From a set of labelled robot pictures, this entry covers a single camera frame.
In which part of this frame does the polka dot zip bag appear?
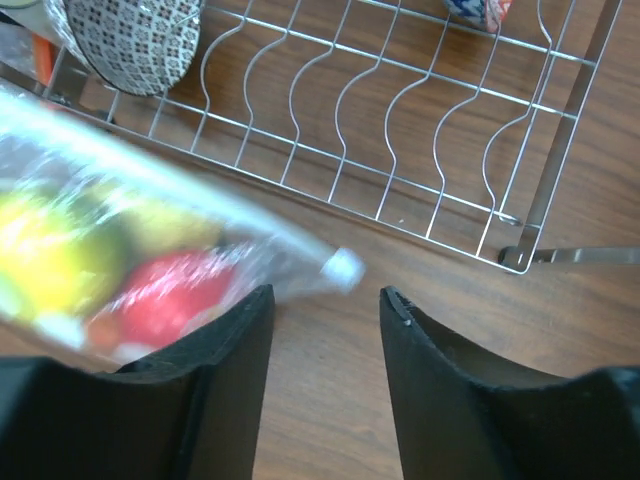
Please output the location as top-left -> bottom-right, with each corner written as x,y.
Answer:
1,89 -> 365,365

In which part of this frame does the clear orange-zip plastic bag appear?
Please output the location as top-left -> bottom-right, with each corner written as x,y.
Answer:
1,18 -> 56,93

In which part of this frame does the blue patterned bowl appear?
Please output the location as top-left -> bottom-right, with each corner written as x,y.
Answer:
443,0 -> 513,33

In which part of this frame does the yellow apple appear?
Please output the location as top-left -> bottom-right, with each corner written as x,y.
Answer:
118,199 -> 224,256

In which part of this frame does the red apple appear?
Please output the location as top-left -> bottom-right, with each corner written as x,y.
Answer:
117,250 -> 235,348

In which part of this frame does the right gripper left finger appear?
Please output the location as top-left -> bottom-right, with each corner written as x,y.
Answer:
1,285 -> 275,479

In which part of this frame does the steel dish rack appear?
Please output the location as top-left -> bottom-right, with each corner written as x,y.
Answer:
30,1 -> 639,274

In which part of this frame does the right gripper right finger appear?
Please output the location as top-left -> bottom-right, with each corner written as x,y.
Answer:
379,287 -> 639,479

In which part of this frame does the brown patterned bowl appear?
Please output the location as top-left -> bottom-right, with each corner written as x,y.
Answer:
44,0 -> 204,97

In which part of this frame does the cream enamel mug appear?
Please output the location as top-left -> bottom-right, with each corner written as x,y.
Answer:
0,0 -> 55,41

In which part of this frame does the yellow lemon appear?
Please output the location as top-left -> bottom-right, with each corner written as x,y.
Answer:
1,189 -> 133,324

